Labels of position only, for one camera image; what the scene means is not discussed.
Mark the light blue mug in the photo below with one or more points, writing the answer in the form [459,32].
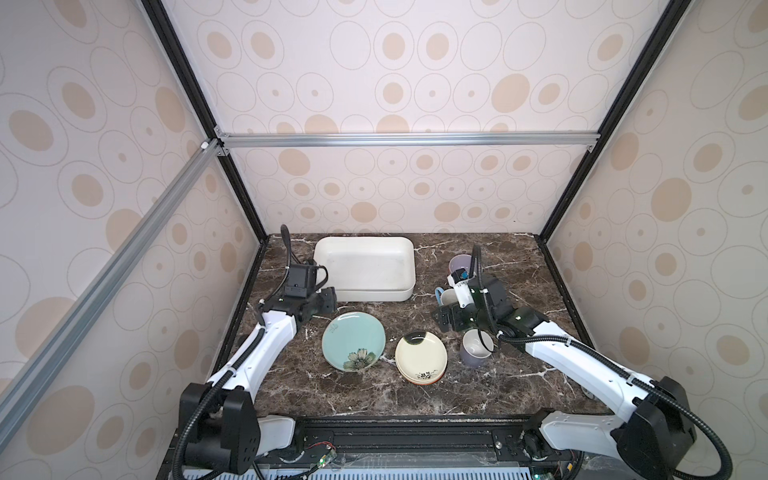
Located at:
[446,296]

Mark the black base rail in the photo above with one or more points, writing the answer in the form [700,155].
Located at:
[402,435]

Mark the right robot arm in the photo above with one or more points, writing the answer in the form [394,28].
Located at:
[600,384]

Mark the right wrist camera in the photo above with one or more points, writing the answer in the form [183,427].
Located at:
[458,280]

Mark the lavender bowl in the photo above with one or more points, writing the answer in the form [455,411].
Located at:
[461,263]

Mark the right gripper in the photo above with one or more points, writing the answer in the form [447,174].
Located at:
[441,319]

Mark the white plastic bin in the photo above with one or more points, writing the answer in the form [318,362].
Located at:
[368,269]

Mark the horizontal aluminium bar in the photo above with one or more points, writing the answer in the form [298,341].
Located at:
[419,139]

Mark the cream plate with dark rim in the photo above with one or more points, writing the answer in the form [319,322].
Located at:
[421,358]

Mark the purple grey mug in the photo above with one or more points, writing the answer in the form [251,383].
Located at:
[476,348]

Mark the teal flower plate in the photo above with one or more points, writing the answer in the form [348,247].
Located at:
[353,341]

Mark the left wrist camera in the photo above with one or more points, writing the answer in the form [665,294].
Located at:
[301,281]

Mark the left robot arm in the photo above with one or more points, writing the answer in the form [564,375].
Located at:
[240,378]

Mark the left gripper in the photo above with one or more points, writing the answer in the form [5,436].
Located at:
[328,296]

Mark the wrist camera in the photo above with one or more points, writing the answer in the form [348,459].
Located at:
[301,281]
[458,280]

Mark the diagonal aluminium bar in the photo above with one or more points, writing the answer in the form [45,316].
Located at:
[40,371]

